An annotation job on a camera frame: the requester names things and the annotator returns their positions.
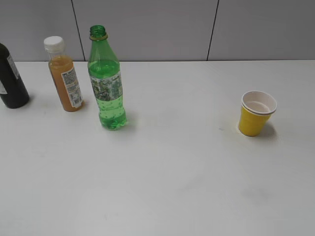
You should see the green sprite bottle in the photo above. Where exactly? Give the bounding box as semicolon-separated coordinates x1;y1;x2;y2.
88;25;126;130

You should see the yellow paper cup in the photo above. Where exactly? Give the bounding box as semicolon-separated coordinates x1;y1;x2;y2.
238;91;277;137

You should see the orange juice bottle white cap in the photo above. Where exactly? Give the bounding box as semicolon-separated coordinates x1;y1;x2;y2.
44;36;83;112

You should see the dark glass bottle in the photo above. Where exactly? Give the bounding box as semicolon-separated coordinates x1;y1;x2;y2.
0;44;30;109

